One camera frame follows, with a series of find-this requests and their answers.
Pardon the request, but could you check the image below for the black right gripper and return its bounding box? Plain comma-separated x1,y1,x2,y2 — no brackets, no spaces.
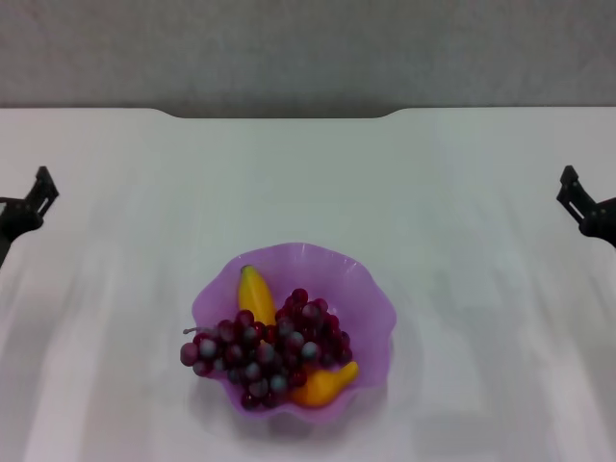
555,164,616,250

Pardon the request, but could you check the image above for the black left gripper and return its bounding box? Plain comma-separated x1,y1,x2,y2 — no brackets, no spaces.
0,165,61,270

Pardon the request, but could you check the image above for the yellow banana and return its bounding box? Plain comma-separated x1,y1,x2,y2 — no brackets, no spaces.
237,264,361,409

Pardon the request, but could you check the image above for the purple scalloped plastic bowl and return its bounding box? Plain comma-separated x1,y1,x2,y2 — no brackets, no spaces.
191,242,398,425

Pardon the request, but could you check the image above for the bunch of dark red grapes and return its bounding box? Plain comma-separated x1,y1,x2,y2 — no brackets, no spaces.
180,287,354,412

